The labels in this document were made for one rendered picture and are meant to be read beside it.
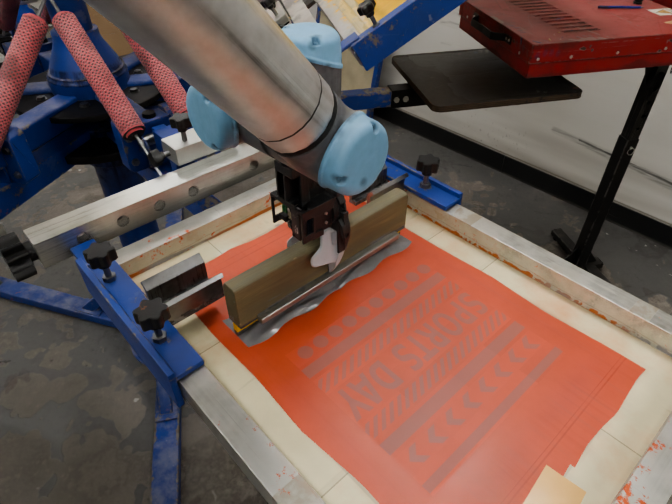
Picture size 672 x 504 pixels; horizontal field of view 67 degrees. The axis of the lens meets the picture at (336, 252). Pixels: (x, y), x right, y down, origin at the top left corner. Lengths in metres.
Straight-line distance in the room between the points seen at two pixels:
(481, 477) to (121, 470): 1.35
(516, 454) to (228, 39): 0.56
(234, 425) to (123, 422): 1.30
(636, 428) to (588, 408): 0.06
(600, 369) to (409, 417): 0.29
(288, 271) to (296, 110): 0.38
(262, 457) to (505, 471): 0.28
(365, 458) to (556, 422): 0.25
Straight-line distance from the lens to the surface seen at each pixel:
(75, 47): 1.24
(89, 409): 2.00
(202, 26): 0.34
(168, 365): 0.69
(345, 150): 0.44
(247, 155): 1.02
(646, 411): 0.80
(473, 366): 0.75
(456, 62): 1.77
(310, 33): 0.61
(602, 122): 2.74
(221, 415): 0.66
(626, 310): 0.86
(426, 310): 0.81
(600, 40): 1.58
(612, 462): 0.73
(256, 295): 0.73
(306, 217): 0.68
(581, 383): 0.79
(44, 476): 1.93
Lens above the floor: 1.54
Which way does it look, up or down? 40 degrees down
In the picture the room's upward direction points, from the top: straight up
